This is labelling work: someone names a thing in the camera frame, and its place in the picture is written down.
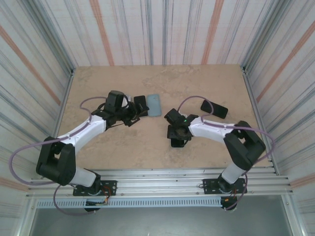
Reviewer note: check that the light blue phone case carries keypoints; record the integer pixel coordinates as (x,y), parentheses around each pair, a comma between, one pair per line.
(154,105)

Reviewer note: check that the black phone case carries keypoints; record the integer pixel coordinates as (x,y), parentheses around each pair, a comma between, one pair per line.
(225,112)

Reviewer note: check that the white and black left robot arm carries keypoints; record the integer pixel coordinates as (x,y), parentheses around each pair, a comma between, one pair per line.
(91,129)

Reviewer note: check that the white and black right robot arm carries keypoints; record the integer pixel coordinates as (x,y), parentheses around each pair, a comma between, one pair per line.
(209,130)

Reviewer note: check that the small circuit board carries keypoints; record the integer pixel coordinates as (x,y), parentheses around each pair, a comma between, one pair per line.
(94,202)

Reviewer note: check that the aluminium side rail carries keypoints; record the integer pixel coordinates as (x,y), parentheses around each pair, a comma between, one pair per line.
(70,79)
(246,77)

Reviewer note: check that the aluminium rail frame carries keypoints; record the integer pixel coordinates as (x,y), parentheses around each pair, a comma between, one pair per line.
(157,183)

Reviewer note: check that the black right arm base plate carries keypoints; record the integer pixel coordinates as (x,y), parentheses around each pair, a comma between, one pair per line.
(209,186)

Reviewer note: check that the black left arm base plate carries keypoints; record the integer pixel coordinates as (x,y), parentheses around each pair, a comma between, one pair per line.
(110,186)

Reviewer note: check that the black under-rail mount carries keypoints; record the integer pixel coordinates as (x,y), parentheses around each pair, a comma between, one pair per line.
(92,209)
(230,205)

